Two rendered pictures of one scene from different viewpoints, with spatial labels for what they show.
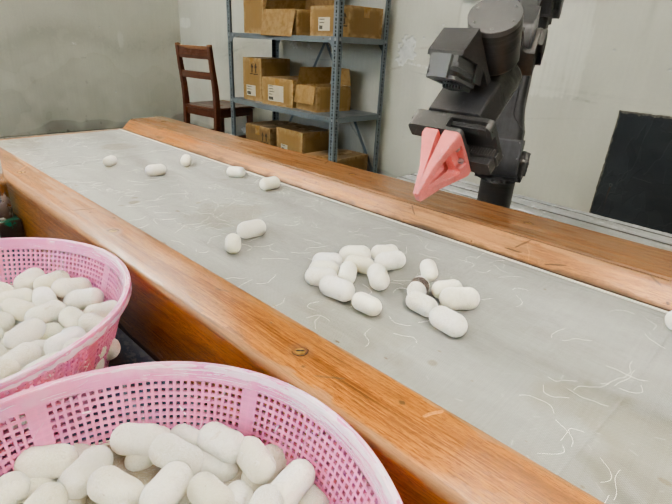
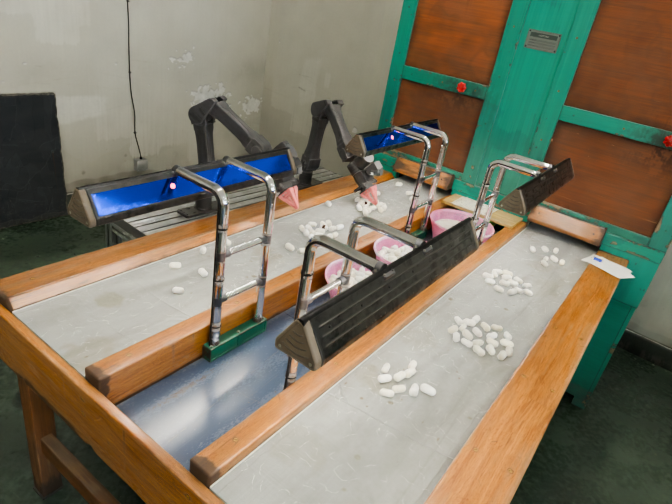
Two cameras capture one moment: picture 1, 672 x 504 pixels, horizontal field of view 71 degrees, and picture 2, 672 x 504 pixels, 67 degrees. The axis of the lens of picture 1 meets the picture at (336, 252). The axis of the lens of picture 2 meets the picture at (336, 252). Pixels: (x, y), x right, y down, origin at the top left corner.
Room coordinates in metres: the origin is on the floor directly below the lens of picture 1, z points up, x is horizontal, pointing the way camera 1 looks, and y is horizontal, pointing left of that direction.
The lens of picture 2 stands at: (0.66, 1.61, 1.52)
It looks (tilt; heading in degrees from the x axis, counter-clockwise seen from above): 27 degrees down; 260
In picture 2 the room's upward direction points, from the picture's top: 10 degrees clockwise
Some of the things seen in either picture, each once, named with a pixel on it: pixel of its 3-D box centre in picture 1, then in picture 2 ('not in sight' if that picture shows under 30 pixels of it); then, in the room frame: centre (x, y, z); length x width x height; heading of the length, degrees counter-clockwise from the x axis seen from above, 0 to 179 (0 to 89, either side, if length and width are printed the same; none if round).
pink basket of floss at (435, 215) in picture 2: not in sight; (459, 232); (-0.17, -0.24, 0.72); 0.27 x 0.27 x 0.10
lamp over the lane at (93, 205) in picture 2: not in sight; (202, 177); (0.80, 0.42, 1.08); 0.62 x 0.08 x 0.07; 48
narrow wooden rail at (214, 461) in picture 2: not in sight; (427, 304); (0.11, 0.32, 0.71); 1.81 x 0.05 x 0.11; 48
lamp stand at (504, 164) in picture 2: not in sight; (503, 221); (-0.21, 0.03, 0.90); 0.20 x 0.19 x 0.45; 48
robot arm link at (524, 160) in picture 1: (501, 164); not in sight; (0.86, -0.30, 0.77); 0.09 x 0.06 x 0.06; 65
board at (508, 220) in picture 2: not in sight; (481, 210); (-0.32, -0.40, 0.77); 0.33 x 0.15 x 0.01; 138
